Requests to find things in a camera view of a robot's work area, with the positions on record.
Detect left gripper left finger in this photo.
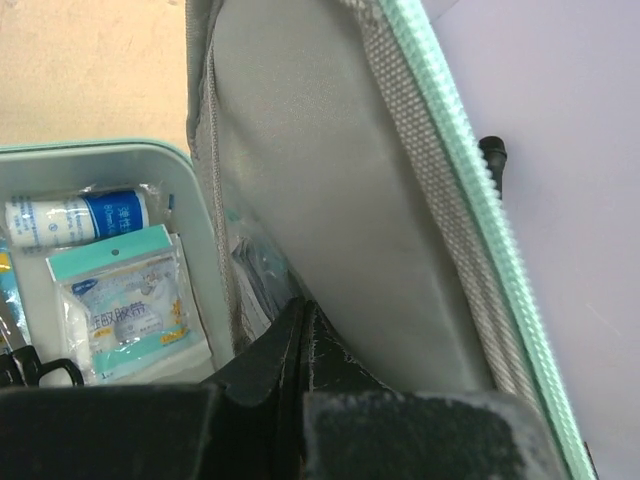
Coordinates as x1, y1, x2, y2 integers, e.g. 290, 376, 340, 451
1, 298, 304, 479

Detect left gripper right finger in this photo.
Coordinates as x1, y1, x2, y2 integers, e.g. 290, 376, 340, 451
301, 303, 569, 479

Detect teal cotton swab bag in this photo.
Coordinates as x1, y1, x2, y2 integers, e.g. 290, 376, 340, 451
47, 225, 212, 385

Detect white gauze pad packet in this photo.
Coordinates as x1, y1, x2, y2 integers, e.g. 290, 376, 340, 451
60, 290, 97, 385

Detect black handled scissors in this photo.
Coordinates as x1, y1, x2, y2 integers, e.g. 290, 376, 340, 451
0, 294, 85, 389

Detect blue plaster packet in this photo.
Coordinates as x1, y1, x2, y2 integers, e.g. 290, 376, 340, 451
1, 238, 31, 344

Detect blue label bandage roll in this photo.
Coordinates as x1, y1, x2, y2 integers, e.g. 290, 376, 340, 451
4, 189, 149, 248

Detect mint green medicine case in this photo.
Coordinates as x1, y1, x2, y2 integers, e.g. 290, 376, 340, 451
1, 1, 594, 479

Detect small clear plaster bag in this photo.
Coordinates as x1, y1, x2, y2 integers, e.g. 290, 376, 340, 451
226, 209, 300, 331

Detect black microphone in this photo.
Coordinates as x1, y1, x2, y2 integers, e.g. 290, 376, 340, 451
478, 136, 508, 196

